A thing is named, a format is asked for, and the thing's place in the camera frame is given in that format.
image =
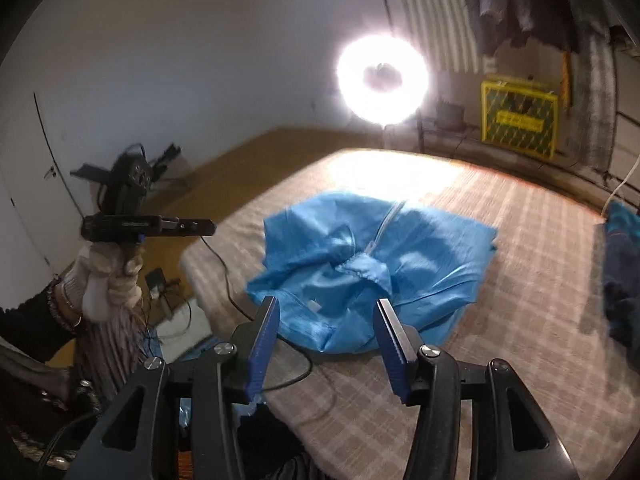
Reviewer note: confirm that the white door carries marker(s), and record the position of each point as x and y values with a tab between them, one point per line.
30	185

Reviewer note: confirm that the black hanging coat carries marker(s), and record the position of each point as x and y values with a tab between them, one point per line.
560	5

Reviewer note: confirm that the person's left hand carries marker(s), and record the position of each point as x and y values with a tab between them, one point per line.
107	280

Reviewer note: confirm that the blue jacket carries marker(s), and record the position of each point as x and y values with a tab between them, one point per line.
425	260

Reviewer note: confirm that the black power adapter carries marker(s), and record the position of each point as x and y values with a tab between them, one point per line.
156	278

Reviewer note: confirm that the plaid hanging coat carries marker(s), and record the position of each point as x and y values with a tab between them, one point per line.
595	95

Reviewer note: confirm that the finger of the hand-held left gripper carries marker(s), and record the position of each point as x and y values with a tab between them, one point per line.
190	226

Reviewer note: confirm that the dark blue fleece garment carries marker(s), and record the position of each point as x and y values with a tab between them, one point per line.
622	285

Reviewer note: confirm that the black metal clothes rack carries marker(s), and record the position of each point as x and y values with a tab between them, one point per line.
422	135

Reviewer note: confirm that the person's left forearm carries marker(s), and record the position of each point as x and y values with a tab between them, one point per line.
30	320

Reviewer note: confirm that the dark grey hanging jacket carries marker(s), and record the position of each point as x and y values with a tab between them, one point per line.
487	5

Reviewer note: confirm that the yellow patterned box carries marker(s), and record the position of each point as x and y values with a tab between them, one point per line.
520	125

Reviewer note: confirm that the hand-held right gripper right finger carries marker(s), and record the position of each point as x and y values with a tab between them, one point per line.
392	355

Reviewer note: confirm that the small dark plant pot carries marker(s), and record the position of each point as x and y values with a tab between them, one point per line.
450	115

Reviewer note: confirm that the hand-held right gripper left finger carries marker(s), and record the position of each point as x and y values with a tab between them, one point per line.
262	350

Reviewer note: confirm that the checked bed blanket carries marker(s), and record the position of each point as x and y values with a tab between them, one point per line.
500	360

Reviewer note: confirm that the person's striped skirt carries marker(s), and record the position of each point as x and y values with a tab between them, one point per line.
107	355

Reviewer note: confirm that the green striped wall poster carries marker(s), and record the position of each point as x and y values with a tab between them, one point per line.
435	15

